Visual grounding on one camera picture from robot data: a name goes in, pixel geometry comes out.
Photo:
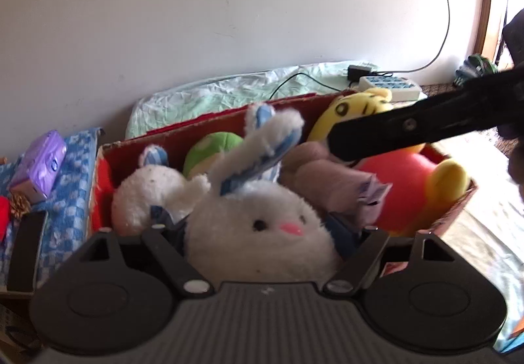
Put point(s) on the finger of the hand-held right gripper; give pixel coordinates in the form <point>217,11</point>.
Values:
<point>409,126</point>

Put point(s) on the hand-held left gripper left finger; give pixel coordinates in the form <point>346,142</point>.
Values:
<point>157,245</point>

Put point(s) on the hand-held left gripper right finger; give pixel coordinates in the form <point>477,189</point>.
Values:
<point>342,235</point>

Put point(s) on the yellow tiger plush toy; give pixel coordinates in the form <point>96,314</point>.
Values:
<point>393,180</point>

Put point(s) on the pink bear plush toy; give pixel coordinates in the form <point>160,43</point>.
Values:
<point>323,180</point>

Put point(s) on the red cardboard box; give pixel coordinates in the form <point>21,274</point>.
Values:
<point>123,159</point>

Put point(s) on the green frog plush toy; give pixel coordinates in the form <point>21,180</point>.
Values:
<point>213,145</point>

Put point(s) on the white power strip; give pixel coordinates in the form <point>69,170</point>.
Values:
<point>389,83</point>

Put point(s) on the black power adapter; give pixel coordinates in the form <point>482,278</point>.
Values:
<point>360,71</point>

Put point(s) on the striped green clothing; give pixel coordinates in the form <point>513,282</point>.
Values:
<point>475,67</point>

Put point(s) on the blue patterned cloth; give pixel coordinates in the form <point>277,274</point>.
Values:
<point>69,192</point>

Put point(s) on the black flat box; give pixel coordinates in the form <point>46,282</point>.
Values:
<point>24,253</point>

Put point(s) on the purple tissue pack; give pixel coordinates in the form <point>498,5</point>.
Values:
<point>41,163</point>

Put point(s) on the gold ribbon bow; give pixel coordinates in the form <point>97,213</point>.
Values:
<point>18,206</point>

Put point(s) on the pale green bedsheet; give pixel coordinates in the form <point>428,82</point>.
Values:
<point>184,102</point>

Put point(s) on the red round cushion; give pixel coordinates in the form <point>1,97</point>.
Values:
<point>3,220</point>

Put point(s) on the wooden door frame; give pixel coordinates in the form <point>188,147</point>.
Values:
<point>489,0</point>

